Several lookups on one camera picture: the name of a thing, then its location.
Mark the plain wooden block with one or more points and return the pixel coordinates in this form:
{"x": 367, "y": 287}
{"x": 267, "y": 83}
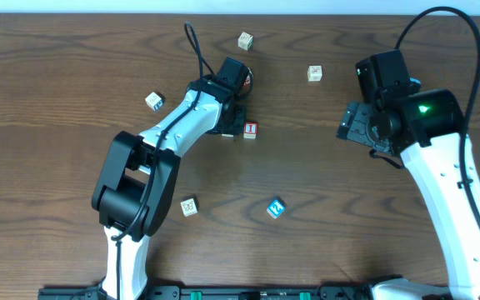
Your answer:
{"x": 314, "y": 73}
{"x": 245, "y": 41}

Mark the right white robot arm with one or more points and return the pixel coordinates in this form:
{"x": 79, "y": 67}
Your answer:
{"x": 425, "y": 130}

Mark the butterfly wooden block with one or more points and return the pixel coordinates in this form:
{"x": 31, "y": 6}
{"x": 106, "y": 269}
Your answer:
{"x": 189, "y": 207}

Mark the right plain wooden block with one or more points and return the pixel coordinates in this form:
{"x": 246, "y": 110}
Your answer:
{"x": 314, "y": 73}

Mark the top plain wooden block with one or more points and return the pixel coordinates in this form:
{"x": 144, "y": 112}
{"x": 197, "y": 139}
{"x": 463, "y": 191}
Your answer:
{"x": 245, "y": 41}

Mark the wooden block with blue side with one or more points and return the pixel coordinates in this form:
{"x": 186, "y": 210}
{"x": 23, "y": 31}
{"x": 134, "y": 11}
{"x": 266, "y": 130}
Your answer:
{"x": 155, "y": 100}

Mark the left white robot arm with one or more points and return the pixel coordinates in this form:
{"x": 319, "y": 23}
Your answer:
{"x": 134, "y": 191}

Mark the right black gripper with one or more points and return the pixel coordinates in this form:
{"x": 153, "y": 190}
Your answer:
{"x": 352, "y": 123}

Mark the red letter I block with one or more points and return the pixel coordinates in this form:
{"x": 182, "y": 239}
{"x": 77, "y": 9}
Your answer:
{"x": 250, "y": 130}

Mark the wooden block with red side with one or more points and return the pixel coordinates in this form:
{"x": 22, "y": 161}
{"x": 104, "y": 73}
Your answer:
{"x": 248, "y": 80}

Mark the blue number 2 block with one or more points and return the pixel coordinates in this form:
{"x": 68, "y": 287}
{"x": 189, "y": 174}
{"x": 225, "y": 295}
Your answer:
{"x": 276, "y": 208}

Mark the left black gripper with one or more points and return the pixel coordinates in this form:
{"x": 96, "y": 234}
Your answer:
{"x": 235, "y": 122}

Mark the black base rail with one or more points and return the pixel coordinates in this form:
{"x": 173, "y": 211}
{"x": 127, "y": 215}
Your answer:
{"x": 328, "y": 290}

